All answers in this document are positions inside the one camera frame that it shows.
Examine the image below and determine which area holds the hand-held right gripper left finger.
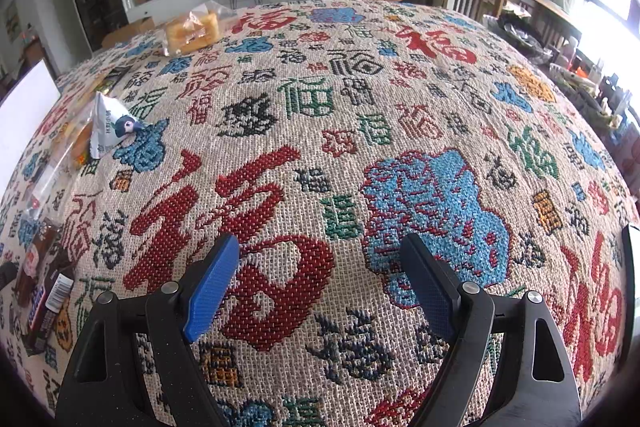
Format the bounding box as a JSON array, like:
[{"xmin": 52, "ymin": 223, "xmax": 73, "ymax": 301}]
[{"xmin": 56, "ymin": 233, "xmax": 241, "ymax": 427}]

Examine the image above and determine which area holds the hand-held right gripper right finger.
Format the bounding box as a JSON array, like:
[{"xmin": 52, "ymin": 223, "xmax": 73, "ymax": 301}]
[{"xmin": 400, "ymin": 233, "xmax": 583, "ymax": 427}]

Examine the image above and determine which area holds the white triangular snack packet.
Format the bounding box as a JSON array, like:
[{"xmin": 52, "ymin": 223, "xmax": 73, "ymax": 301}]
[{"xmin": 89, "ymin": 92, "xmax": 146, "ymax": 160}]

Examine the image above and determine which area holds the chocolate bar with white label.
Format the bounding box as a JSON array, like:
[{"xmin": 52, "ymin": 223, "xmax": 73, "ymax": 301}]
[{"xmin": 25, "ymin": 273, "xmax": 76, "ymax": 353}]

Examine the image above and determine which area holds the brown chocolate bar packet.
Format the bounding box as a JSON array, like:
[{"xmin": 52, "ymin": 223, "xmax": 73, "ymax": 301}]
[{"xmin": 14, "ymin": 217, "xmax": 65, "ymax": 308}]

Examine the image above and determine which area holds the printed woven blanket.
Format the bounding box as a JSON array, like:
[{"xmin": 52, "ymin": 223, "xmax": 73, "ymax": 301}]
[{"xmin": 0, "ymin": 0, "xmax": 640, "ymax": 427}]

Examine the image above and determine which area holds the orange bread roll in wrap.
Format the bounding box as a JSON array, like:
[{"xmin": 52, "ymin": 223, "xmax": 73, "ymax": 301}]
[{"xmin": 50, "ymin": 107, "xmax": 101, "ymax": 172}]

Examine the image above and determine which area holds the white board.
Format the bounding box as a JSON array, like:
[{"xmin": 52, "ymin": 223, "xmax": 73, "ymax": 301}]
[{"xmin": 0, "ymin": 57, "xmax": 62, "ymax": 202}]

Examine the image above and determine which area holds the clear bag of bread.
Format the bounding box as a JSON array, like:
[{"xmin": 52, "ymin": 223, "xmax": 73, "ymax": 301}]
[{"xmin": 162, "ymin": 4, "xmax": 236, "ymax": 56}]

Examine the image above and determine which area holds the brown cardboard box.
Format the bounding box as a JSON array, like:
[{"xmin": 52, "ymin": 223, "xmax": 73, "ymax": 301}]
[{"xmin": 102, "ymin": 17, "xmax": 156, "ymax": 50}]

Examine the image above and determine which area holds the wooden dining table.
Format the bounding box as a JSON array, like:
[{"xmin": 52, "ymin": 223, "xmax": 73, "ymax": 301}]
[{"xmin": 505, "ymin": 0, "xmax": 586, "ymax": 52}]

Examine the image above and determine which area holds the framed wall picture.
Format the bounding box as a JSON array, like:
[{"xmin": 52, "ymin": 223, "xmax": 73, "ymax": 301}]
[{"xmin": 4, "ymin": 0, "xmax": 22, "ymax": 41}]

